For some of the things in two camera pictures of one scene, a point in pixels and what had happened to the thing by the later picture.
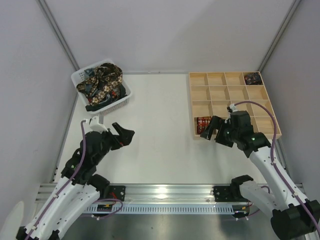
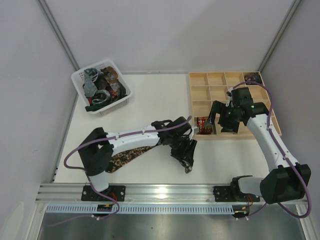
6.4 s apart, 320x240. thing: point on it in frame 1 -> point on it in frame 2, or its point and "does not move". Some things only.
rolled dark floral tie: x=253 y=78 does not move
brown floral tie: x=108 y=75 -> x=119 y=160
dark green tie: x=122 y=94 does not move
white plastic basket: x=101 y=86 does not move
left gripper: x=114 y=139 -> x=184 y=149
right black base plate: x=223 y=193 does not move
